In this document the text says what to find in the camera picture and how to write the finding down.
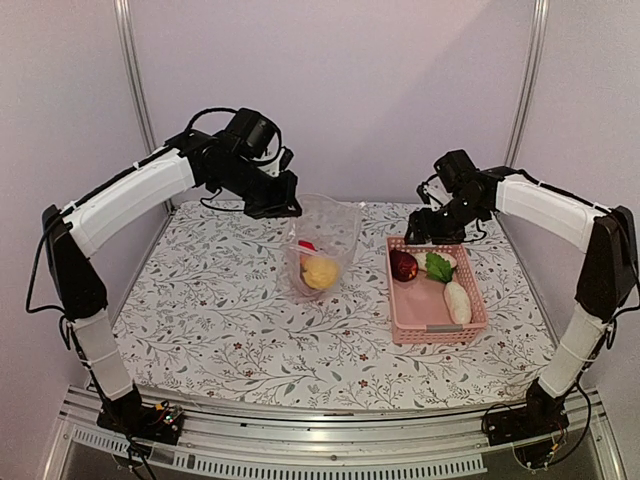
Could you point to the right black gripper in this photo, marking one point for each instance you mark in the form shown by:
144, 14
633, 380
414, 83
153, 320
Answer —
424, 228

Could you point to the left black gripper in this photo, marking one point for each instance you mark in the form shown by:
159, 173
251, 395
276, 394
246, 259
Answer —
279, 207

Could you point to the clear zip top bag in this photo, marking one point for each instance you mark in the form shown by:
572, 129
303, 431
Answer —
333, 227

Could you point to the dark purple fruit toy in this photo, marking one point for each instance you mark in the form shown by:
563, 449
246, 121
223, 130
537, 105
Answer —
404, 266

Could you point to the yellow peach toy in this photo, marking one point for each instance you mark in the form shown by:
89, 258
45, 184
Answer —
319, 273

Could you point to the pink plastic basket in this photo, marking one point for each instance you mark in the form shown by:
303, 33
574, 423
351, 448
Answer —
418, 310

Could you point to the red mushroom toy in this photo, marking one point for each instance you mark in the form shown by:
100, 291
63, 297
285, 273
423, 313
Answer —
306, 247

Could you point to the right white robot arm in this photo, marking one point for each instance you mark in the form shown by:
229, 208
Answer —
604, 236

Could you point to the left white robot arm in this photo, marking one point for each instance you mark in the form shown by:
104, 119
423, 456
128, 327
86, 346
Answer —
227, 159

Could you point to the white radish with green leaf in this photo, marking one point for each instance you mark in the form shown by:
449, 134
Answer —
438, 266

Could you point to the white radish toy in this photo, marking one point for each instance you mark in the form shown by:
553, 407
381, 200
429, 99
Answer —
458, 303

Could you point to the floral table mat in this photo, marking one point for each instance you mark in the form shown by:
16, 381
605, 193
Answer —
212, 314

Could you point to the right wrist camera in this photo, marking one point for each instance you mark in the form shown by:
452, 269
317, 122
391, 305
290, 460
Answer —
452, 167

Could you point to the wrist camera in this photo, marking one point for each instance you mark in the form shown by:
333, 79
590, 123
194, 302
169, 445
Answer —
452, 167
258, 140

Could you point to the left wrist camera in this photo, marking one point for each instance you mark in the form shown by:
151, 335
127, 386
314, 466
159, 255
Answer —
258, 140

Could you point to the right aluminium frame post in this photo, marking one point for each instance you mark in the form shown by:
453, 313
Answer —
532, 65

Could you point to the aluminium frame post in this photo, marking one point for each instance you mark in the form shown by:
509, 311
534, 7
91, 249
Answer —
532, 65
126, 36

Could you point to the left aluminium frame post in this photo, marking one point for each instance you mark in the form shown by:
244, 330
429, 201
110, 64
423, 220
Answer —
126, 36

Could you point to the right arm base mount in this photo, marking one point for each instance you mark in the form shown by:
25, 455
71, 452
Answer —
525, 425

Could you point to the front aluminium rail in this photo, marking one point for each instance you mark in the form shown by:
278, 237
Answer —
224, 439

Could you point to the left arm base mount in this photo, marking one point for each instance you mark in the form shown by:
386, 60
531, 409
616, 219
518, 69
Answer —
128, 415

